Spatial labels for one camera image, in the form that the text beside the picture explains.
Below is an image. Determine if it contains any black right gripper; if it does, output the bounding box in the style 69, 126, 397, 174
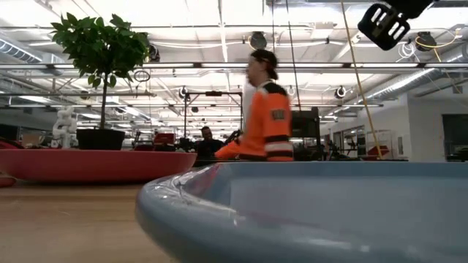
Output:
357, 0, 436, 51

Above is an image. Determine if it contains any red plastic plate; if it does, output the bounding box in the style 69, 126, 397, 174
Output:
0, 148, 197, 184

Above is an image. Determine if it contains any light blue plastic tray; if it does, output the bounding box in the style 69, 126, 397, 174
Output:
135, 161, 468, 263

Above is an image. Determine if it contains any person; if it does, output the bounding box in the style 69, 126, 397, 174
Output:
195, 126, 224, 162
214, 49, 295, 162

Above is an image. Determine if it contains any red tool box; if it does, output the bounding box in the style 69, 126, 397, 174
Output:
153, 132, 177, 152

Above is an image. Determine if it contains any green leafy indoor tree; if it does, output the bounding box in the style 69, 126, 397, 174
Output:
50, 12, 151, 130

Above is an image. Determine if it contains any black plant pot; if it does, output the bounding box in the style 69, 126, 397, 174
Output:
75, 128, 127, 150

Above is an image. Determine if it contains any white robot figure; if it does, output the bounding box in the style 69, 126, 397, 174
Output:
50, 105, 78, 150

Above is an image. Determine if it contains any yellow hanging cable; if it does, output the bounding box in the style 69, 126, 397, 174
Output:
339, 0, 383, 160

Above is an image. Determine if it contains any silver ventilation duct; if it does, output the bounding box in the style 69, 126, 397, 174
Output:
360, 43, 468, 104

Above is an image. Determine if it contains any thin black hanging cable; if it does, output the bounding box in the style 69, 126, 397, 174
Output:
271, 0, 276, 52

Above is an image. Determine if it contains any black metal frame rig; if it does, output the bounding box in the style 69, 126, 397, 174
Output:
183, 91, 244, 148

